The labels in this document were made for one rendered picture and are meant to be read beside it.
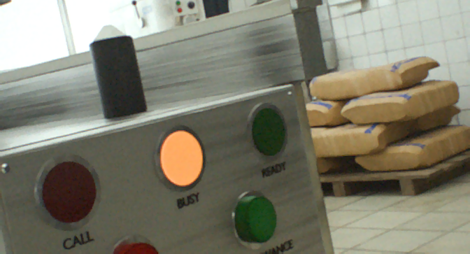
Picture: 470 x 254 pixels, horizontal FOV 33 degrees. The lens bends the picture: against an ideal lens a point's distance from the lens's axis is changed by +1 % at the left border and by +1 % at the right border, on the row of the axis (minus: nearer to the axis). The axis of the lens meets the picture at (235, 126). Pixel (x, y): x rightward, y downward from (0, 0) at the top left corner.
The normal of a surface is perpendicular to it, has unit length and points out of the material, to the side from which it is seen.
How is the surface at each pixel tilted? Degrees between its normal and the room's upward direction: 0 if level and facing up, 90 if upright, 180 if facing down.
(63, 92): 90
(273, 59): 90
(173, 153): 90
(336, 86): 90
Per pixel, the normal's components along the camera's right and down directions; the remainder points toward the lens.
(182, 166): 0.71, -0.09
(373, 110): -0.41, 0.57
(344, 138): -0.67, 0.19
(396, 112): -0.62, 0.40
